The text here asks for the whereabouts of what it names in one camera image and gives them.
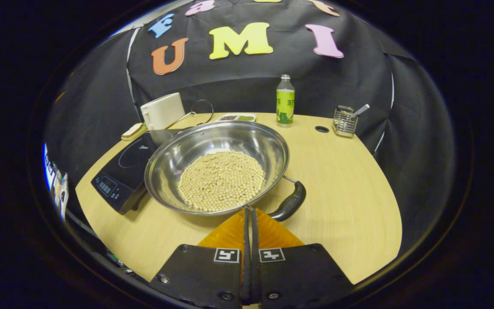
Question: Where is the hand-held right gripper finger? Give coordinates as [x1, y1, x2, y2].
[149, 207, 252, 307]
[251, 207, 355, 309]

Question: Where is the pile of soybeans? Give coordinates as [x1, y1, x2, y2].
[178, 151, 266, 212]

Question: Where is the stainless steel pot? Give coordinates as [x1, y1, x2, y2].
[144, 120, 307, 222]

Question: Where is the black induction cooktop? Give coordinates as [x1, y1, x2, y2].
[91, 129, 183, 215]

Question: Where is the white divided dish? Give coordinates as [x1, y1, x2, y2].
[216, 113, 257, 122]

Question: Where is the green label drink bottle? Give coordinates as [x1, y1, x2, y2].
[276, 74, 295, 128]

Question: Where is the small rectangular plate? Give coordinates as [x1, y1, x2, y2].
[121, 122, 148, 141]

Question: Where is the white toaster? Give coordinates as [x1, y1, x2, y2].
[141, 92, 186, 130]

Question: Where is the sandwich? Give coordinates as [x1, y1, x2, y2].
[123, 123, 144, 138]

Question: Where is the black backdrop cloth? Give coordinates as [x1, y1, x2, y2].
[43, 0, 455, 241]

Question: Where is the toaster power cable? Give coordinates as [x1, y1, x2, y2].
[174, 100, 214, 129]

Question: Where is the metal wire utensil holder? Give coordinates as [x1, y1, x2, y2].
[332, 105, 359, 138]

